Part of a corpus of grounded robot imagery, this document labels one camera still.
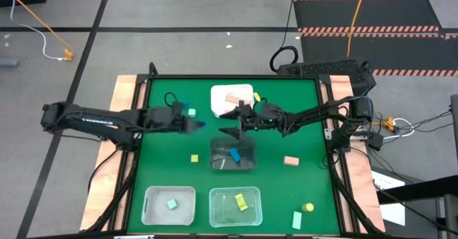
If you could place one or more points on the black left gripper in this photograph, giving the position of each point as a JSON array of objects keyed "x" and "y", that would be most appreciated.
[{"x": 168, "y": 121}]

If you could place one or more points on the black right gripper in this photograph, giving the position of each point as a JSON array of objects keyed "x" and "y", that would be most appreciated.
[{"x": 257, "y": 124}]

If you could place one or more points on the mint green cube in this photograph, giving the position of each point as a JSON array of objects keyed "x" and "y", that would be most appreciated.
[
  {"x": 172, "y": 204},
  {"x": 192, "y": 112}
]

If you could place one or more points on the long blue block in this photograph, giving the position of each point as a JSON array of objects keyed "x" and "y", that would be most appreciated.
[{"x": 235, "y": 154}]

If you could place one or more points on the narrow yellow block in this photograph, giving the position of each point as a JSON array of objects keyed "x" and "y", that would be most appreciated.
[{"x": 257, "y": 96}]

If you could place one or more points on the small yellow cube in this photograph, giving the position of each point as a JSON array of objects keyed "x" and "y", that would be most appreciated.
[{"x": 194, "y": 158}]

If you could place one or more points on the clear plastic bin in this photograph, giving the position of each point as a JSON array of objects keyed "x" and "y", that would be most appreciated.
[{"x": 222, "y": 214}]

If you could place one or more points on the yellow cylinder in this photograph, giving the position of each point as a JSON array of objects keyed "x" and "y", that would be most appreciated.
[{"x": 307, "y": 207}]

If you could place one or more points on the long mint green block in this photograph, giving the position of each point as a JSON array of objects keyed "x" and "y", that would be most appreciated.
[{"x": 296, "y": 220}]

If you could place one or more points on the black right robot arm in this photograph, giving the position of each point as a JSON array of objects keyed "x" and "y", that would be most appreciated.
[{"x": 315, "y": 115}]

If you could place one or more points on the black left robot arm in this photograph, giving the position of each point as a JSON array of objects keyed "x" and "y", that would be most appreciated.
[{"x": 100, "y": 119}]

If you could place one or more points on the white plastic bin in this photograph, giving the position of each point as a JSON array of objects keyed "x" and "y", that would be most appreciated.
[{"x": 222, "y": 106}]

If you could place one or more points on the dark grey transparent bin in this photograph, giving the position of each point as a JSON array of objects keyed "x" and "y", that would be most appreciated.
[{"x": 250, "y": 160}]

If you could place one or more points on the green table mat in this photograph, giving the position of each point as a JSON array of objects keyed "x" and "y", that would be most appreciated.
[{"x": 279, "y": 196}]

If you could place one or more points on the frosted plastic bin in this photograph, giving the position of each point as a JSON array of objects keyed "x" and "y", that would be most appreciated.
[{"x": 154, "y": 214}]

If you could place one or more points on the black perforated computer case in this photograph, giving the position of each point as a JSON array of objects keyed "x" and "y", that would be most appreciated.
[{"x": 322, "y": 69}]

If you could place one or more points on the black power adapter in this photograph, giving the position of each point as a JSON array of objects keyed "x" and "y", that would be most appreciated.
[{"x": 376, "y": 141}]

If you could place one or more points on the yellow power plug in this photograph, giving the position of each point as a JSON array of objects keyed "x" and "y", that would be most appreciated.
[{"x": 388, "y": 123}]

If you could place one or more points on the white box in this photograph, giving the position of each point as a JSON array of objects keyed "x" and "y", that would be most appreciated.
[{"x": 384, "y": 180}]

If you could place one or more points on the black orange-striped floor mat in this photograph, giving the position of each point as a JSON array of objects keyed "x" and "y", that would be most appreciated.
[
  {"x": 393, "y": 13},
  {"x": 393, "y": 53}
]

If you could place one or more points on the grey floor object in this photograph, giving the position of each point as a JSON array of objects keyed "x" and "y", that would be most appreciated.
[{"x": 7, "y": 62}]

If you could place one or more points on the dark desk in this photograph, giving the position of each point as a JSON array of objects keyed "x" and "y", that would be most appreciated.
[{"x": 429, "y": 189}]

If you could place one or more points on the grey pole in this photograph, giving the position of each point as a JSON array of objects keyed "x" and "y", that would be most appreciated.
[{"x": 454, "y": 124}]

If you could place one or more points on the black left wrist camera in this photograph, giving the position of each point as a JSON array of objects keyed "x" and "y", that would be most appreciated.
[{"x": 177, "y": 107}]

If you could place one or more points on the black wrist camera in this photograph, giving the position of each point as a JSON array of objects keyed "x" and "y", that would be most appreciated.
[
  {"x": 270, "y": 111},
  {"x": 177, "y": 107}
]

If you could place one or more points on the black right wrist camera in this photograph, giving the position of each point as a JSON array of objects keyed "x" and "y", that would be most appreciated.
[{"x": 270, "y": 111}]

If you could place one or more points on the black aluminium table frame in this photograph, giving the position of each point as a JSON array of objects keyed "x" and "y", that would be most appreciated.
[{"x": 232, "y": 76}]

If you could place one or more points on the black frame bracket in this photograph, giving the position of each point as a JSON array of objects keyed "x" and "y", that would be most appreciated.
[{"x": 153, "y": 69}]

